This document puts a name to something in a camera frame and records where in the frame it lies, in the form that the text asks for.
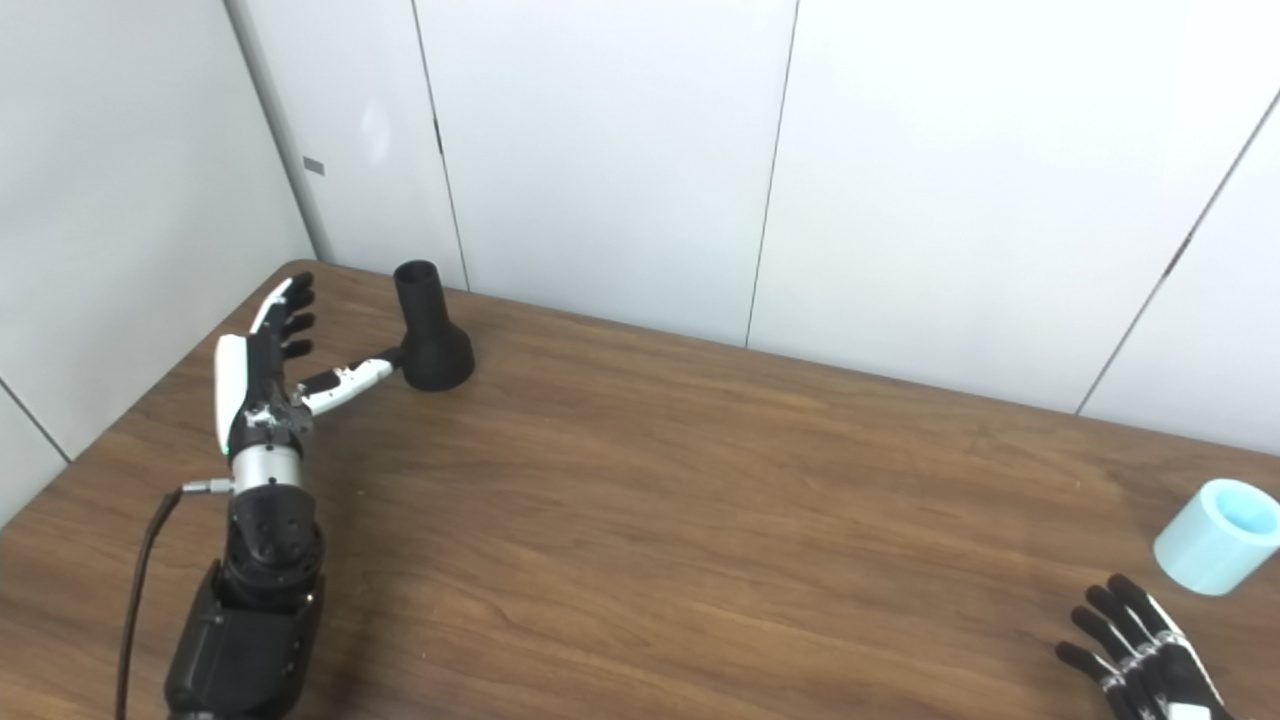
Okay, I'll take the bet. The grey wall corner strip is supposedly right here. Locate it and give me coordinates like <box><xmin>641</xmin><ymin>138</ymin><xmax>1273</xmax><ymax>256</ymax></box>
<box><xmin>222</xmin><ymin>0</ymin><xmax>346</xmax><ymax>263</ymax></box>

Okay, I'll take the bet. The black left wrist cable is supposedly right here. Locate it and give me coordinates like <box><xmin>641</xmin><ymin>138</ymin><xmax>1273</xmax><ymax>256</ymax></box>
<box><xmin>115</xmin><ymin>480</ymin><xmax>236</xmax><ymax>720</ymax></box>

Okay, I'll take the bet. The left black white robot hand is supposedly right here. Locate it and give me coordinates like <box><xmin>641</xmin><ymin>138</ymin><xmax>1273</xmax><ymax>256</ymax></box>
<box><xmin>214</xmin><ymin>272</ymin><xmax>405</xmax><ymax>457</ymax></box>

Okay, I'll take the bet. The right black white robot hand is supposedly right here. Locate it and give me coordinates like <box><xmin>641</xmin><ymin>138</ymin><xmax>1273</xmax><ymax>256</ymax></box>
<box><xmin>1055</xmin><ymin>573</ymin><xmax>1236</xmax><ymax>720</ymax></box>

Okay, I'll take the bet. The light blue cylinder cup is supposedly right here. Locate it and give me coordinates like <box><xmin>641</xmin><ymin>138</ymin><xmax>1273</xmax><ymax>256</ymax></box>
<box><xmin>1153</xmin><ymin>478</ymin><xmax>1280</xmax><ymax>597</ymax></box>

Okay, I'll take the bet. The black funnel nozzle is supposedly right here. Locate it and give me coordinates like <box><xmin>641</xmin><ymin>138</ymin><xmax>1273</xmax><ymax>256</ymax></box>
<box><xmin>393</xmin><ymin>260</ymin><xmax>476</xmax><ymax>392</ymax></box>

